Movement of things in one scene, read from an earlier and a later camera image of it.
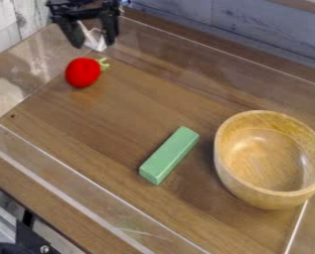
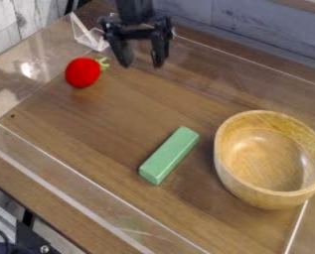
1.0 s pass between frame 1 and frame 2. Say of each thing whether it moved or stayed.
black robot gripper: moved
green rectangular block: stayed
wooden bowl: stayed
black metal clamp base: stayed
